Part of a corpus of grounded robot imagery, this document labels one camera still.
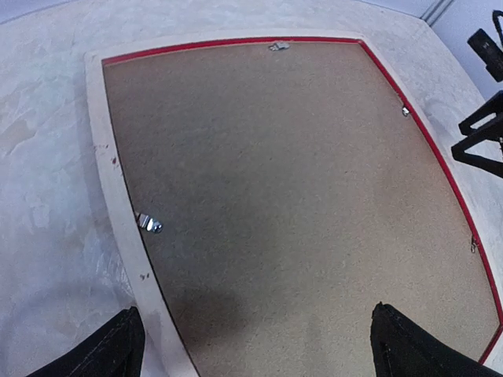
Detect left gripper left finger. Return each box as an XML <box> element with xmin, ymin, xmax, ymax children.
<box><xmin>31</xmin><ymin>306</ymin><xmax>145</xmax><ymax>377</ymax></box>

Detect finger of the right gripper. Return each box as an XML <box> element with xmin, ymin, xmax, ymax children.
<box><xmin>451</xmin><ymin>135</ymin><xmax>502</xmax><ymax>177</ymax></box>
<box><xmin>459</xmin><ymin>90</ymin><xmax>503</xmax><ymax>136</ymax></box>

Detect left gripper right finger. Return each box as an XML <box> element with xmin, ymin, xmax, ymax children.
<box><xmin>370</xmin><ymin>302</ymin><xmax>500</xmax><ymax>377</ymax></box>

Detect red wooden picture frame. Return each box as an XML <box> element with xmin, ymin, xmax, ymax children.
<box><xmin>84</xmin><ymin>29</ymin><xmax>502</xmax><ymax>376</ymax></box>

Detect brown backing board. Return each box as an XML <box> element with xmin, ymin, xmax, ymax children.
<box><xmin>104</xmin><ymin>43</ymin><xmax>497</xmax><ymax>376</ymax></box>

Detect right aluminium corner post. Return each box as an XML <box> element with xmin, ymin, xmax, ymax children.
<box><xmin>420</xmin><ymin>0</ymin><xmax>454</xmax><ymax>26</ymax></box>

